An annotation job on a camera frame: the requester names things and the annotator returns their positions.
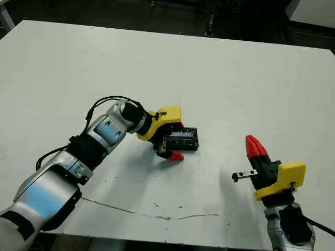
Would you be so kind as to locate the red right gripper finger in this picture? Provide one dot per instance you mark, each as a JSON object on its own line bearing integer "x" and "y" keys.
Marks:
{"x": 261, "y": 149}
{"x": 250, "y": 146}

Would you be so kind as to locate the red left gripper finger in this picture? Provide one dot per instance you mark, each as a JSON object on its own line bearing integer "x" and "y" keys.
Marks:
{"x": 177, "y": 125}
{"x": 174, "y": 155}

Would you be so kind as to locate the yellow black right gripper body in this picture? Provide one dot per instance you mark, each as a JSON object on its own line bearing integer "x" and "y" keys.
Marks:
{"x": 272, "y": 177}

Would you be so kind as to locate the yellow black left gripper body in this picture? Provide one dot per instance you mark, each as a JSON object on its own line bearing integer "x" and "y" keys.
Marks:
{"x": 159, "y": 123}

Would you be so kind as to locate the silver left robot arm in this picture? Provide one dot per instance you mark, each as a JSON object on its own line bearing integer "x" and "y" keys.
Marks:
{"x": 65, "y": 170}

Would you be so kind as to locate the white side table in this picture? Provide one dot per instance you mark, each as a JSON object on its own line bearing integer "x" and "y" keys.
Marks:
{"x": 314, "y": 10}

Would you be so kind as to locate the grey table leg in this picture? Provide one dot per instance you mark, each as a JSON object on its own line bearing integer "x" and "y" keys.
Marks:
{"x": 6, "y": 15}

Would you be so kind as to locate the grey metal floor post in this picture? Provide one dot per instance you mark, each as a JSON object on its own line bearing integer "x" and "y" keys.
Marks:
{"x": 210, "y": 24}

